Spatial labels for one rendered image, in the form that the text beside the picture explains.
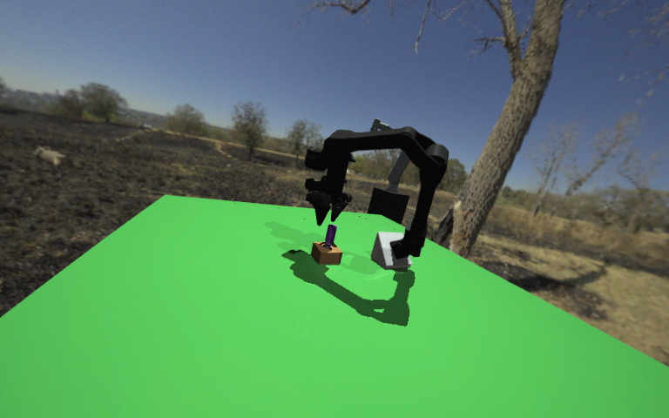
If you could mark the purple cylinder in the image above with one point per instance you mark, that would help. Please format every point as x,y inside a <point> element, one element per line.
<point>330,236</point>

